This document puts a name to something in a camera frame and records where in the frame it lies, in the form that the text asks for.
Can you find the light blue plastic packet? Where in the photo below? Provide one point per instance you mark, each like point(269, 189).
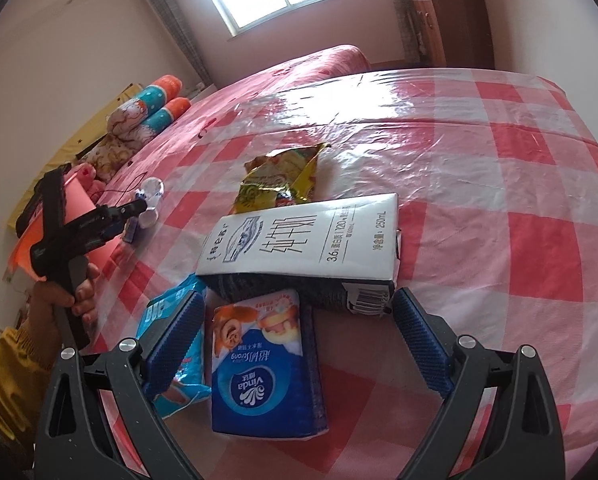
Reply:
point(154, 310)

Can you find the yellow snack bag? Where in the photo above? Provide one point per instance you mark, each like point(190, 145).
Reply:
point(274, 175)

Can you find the person's left forearm yellow sleeve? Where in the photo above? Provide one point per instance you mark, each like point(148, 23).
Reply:
point(9, 385)

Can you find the white bedside table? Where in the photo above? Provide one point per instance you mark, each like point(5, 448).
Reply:
point(201, 89)

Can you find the yellow floral pillow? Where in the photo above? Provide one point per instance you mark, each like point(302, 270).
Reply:
point(111, 155)

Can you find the patterned curtain beside cabinet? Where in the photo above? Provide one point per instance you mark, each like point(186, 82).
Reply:
point(409, 20)

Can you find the pink bed blanket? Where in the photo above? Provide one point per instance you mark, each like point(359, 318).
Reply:
point(304, 62)

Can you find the person's left hand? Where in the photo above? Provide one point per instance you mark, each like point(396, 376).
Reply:
point(44, 305)

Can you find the yellow headboard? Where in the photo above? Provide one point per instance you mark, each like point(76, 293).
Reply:
point(79, 132)

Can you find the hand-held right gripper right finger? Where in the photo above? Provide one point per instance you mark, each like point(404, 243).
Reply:
point(421, 340)

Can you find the white navy milk carton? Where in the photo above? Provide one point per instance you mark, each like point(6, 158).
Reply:
point(304, 235)

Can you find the orange teal bolster pillow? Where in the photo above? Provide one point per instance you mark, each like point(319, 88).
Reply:
point(171, 112)
point(164, 91)

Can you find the rolled white red quilt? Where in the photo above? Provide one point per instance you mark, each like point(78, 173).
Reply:
point(129, 120)

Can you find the pink plush cushion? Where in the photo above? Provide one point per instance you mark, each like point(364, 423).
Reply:
point(86, 172)

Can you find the red white checked tablecloth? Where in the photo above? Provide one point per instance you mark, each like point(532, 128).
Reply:
point(479, 185)

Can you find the grey checked curtain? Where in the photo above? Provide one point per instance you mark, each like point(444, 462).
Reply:
point(174, 25)

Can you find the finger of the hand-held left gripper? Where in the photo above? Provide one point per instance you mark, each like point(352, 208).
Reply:
point(131, 207)

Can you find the blue tissue packet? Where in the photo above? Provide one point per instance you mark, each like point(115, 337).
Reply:
point(264, 385)

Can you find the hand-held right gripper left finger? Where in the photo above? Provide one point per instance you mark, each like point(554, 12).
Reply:
point(176, 340)

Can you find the orange plastic bin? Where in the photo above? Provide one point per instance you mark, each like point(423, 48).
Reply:
point(79, 200)

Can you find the brown wooden cabinet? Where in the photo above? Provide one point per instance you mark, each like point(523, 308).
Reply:
point(459, 15)

